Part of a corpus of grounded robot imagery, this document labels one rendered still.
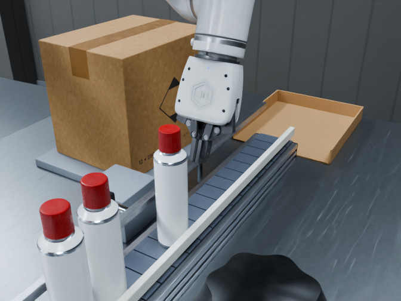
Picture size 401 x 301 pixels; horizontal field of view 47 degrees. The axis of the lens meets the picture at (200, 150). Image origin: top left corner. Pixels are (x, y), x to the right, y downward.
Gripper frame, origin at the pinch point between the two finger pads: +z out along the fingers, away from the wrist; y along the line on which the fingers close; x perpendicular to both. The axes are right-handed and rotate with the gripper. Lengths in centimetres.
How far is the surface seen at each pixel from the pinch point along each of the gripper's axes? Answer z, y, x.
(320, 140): 0, 7, 52
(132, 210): 9.4, -3.5, -11.9
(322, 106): -8, 1, 69
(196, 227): 11.5, 3.8, -3.9
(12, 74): 19, -257, 169
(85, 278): 12.4, 2.7, -28.1
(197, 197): 10.8, -3.1, 8.0
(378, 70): -27, -6, 197
